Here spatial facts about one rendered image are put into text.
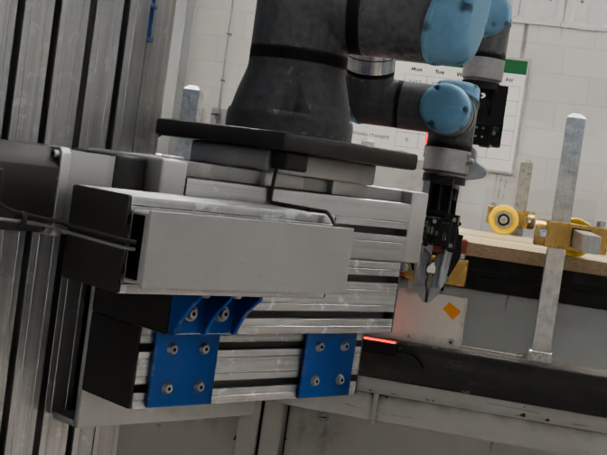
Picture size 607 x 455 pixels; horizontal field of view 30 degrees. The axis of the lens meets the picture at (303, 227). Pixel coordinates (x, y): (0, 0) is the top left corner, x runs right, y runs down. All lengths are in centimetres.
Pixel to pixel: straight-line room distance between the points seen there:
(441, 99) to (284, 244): 69
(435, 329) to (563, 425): 30
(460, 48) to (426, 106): 45
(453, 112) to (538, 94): 764
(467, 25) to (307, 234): 32
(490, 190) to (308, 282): 824
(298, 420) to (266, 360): 119
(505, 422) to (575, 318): 30
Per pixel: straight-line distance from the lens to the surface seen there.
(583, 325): 242
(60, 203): 111
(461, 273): 219
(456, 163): 185
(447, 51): 129
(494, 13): 194
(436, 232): 184
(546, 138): 933
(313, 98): 128
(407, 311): 220
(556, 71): 937
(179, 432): 260
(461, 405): 224
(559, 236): 218
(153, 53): 144
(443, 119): 173
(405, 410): 226
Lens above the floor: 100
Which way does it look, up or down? 3 degrees down
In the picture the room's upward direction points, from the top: 8 degrees clockwise
